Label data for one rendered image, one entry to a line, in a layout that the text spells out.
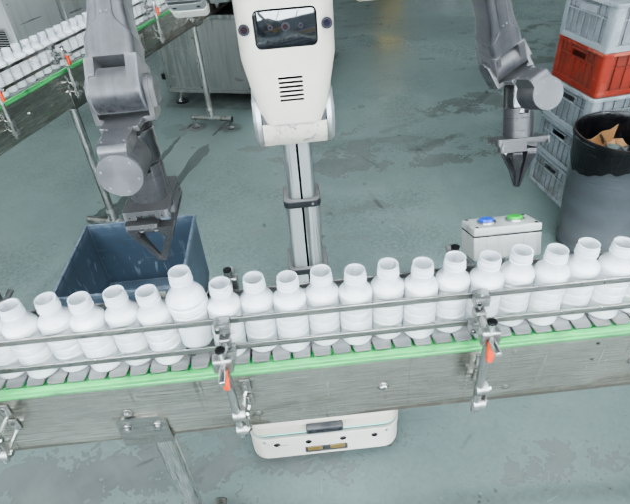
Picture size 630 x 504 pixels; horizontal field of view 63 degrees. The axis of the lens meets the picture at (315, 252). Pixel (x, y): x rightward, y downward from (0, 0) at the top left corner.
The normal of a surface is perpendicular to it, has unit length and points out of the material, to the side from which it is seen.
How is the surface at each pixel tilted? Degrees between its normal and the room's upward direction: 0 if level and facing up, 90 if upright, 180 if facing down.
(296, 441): 90
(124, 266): 90
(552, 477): 0
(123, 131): 3
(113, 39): 53
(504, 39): 97
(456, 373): 90
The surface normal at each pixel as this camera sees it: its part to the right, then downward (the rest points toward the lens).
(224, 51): -0.23, 0.61
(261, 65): 0.07, 0.61
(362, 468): -0.07, -0.79
